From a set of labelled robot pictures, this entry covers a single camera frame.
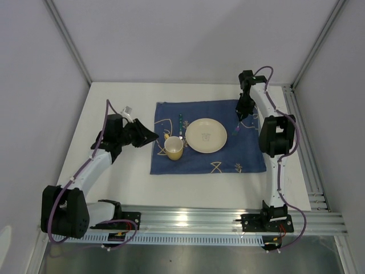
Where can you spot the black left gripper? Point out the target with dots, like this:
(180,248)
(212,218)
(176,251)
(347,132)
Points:
(147,136)

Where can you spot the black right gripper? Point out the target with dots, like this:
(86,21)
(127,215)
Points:
(242,112)

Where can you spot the iridescent green fork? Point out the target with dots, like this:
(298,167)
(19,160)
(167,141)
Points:
(237,128)

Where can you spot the yellow plastic cup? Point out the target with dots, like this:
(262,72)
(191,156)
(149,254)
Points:
(173,147)

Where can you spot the metal spoon green handle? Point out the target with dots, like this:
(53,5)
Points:
(181,126)

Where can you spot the blue fish-pattern cloth placemat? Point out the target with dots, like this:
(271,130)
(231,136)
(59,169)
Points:
(240,154)

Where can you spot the cream round plate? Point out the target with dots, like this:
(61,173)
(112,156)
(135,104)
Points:
(206,135)

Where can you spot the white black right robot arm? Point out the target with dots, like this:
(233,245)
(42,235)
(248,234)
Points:
(278,139)

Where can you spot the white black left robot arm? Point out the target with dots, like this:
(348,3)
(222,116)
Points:
(64,209)

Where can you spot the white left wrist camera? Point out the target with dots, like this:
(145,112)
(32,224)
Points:
(126,113)

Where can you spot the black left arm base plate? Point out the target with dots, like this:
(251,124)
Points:
(133,216)

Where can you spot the aluminium front mounting rail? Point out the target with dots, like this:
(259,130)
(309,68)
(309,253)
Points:
(222,221)

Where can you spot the white slotted cable duct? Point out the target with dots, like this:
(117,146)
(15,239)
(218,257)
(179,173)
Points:
(169,239)

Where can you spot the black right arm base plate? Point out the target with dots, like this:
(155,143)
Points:
(255,222)

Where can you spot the aluminium right side rail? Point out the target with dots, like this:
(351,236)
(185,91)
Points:
(311,174)

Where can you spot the aluminium right corner post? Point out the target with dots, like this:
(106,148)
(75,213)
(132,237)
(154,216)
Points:
(319,41)

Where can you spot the aluminium corner post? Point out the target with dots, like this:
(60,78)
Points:
(319,41)
(67,39)

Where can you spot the aluminium left corner post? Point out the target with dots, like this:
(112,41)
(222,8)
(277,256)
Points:
(67,39)

